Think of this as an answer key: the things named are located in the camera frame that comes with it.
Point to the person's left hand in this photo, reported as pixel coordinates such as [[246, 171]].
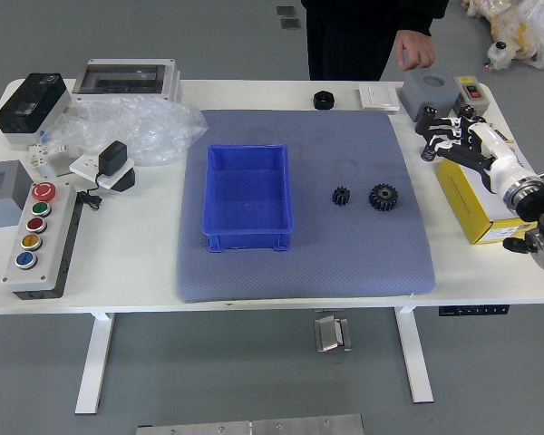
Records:
[[417, 47]]

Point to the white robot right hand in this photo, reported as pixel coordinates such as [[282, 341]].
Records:
[[494, 149]]

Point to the big black gear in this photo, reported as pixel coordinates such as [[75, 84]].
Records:
[[383, 197]]

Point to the small black gear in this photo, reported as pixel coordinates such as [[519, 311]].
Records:
[[341, 196]]

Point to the yellow white cardboard box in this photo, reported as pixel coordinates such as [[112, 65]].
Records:
[[462, 199]]

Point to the black round nut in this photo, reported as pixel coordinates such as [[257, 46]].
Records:
[[323, 99]]

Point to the blue plastic box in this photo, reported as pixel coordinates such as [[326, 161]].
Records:
[[249, 190]]

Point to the grey clear-lid distribution box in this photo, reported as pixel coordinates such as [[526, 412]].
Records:
[[122, 79]]

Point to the grey box with window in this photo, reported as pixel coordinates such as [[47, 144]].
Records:
[[0, 199]]

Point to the grey block with round hole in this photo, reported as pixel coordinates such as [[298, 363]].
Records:
[[424, 97]]

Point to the person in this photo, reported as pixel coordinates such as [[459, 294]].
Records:
[[353, 41]]

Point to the white yellow plush toy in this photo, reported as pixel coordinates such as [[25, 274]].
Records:
[[526, 27]]

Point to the grey floor outlet cover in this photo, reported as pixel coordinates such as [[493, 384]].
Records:
[[285, 11], [288, 23]]

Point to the black table control panel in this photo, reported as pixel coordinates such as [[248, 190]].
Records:
[[473, 311]]

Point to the grey-blue padded mat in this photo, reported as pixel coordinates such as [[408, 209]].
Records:
[[344, 263]]

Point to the white table leg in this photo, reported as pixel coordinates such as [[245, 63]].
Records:
[[93, 362], [414, 355]]

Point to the clear plastic bag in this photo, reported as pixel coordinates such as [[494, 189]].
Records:
[[154, 127]]

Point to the black power adapter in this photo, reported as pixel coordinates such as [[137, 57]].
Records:
[[112, 156]]

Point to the long metal plate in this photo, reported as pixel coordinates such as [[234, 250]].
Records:
[[249, 427]]

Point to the white terminal connector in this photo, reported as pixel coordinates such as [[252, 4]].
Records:
[[45, 151]]

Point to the grey five-button control station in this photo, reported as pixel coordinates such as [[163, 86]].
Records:
[[38, 244]]

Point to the white wall switch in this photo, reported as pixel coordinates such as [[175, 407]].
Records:
[[380, 96]]

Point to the grey red-black button switch box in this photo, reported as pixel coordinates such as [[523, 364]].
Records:
[[471, 90]]

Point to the metal floor bracket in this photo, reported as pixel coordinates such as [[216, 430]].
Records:
[[328, 335]]

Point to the black enclosure with white base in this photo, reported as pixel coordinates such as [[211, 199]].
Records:
[[29, 106]]

